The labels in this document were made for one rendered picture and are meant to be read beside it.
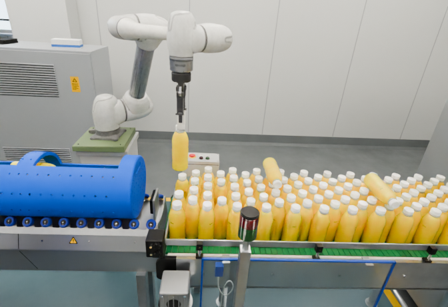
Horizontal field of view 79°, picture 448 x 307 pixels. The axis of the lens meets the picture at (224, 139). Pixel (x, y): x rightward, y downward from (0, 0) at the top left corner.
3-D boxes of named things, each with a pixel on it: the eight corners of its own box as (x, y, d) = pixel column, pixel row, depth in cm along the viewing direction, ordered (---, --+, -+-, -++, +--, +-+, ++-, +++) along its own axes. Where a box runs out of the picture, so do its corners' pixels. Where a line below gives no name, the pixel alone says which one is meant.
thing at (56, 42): (56, 46, 265) (54, 37, 262) (83, 47, 271) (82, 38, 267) (51, 47, 255) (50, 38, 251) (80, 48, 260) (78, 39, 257)
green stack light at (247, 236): (237, 228, 95) (238, 216, 93) (255, 228, 95) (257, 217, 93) (238, 242, 89) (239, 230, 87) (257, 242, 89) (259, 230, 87)
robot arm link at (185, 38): (177, 58, 97) (207, 56, 105) (177, 10, 90) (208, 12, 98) (161, 54, 104) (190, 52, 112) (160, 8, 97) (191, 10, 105)
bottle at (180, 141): (184, 172, 120) (185, 133, 112) (169, 169, 121) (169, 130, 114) (190, 164, 126) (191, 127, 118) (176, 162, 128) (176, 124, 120)
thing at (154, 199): (154, 208, 137) (153, 187, 132) (159, 208, 137) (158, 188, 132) (150, 222, 128) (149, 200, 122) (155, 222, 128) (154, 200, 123)
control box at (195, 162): (184, 167, 161) (184, 151, 157) (218, 168, 162) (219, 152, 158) (182, 176, 152) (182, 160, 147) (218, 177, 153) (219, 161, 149)
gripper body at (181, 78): (173, 68, 109) (173, 91, 113) (170, 72, 102) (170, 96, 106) (191, 69, 110) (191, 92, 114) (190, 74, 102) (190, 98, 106)
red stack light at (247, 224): (238, 216, 93) (239, 207, 91) (257, 217, 93) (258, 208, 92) (239, 230, 87) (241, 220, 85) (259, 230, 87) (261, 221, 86)
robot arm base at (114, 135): (96, 128, 194) (95, 121, 192) (127, 130, 194) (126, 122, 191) (83, 139, 177) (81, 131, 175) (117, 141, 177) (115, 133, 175)
